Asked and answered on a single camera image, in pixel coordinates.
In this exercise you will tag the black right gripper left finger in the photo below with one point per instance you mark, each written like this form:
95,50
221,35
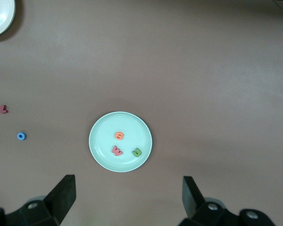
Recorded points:
54,204

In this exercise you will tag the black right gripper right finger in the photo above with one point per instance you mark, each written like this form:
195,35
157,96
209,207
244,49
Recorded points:
198,212

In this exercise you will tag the pink red foam letter w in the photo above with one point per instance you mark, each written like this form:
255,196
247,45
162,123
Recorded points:
116,151

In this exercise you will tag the green foam letter n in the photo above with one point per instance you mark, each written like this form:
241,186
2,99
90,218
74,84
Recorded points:
137,152

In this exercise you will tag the orange letter e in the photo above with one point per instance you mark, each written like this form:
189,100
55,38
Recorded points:
119,135

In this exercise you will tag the blue foam letter o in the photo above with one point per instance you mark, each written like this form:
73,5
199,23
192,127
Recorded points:
18,136

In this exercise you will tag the pale green plate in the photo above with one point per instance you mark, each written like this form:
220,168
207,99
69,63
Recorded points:
108,127

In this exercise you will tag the dark red foam letter z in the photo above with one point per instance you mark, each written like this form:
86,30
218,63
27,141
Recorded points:
3,109

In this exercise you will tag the brown table cover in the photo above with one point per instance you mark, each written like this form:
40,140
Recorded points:
202,70

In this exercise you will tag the beige plate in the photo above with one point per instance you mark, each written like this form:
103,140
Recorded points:
0,16

